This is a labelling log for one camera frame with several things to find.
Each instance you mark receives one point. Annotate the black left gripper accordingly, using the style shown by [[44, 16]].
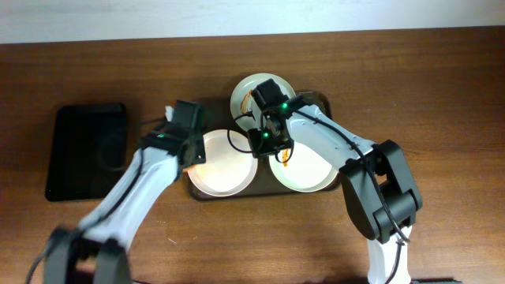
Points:
[[196, 147]]

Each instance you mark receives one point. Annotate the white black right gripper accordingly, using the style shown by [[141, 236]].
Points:
[[258, 144]]

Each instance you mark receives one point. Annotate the grey-green plate with sauce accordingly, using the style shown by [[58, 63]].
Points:
[[242, 100]]

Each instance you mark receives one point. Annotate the pink plate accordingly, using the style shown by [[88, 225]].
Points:
[[226, 171]]

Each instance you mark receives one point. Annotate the cream plate with sauce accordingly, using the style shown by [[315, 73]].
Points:
[[303, 171]]

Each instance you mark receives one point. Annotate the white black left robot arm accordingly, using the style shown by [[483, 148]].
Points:
[[96, 251]]

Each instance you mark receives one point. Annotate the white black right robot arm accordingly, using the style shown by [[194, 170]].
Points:
[[381, 196]]

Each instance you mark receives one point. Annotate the dark brown serving tray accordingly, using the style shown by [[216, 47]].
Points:
[[217, 115]]

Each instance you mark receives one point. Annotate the black rectangular tray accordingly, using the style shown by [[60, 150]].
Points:
[[87, 152]]

